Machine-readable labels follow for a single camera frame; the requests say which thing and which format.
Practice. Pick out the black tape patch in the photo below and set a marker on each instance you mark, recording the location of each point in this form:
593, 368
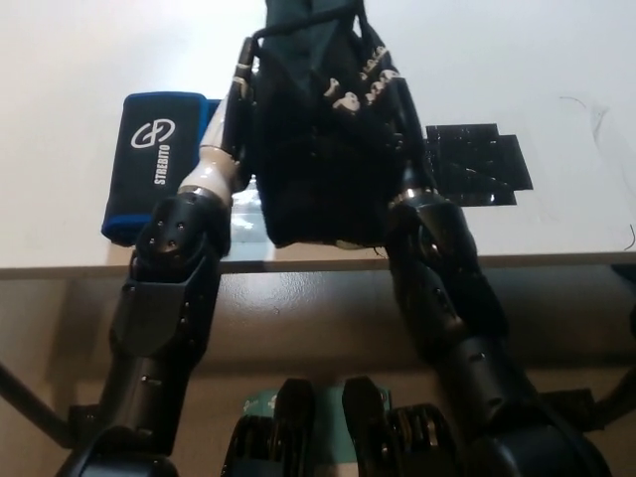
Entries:
472, 164

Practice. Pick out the clear tape patch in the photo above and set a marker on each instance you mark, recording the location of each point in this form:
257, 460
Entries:
246, 218

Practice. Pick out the dark lunch bag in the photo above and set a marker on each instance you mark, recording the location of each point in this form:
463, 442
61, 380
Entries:
323, 164

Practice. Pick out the black pouch with blue trim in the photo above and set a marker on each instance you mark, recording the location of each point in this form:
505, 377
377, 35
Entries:
154, 149

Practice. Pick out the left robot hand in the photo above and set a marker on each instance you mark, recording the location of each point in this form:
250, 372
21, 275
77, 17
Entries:
221, 154

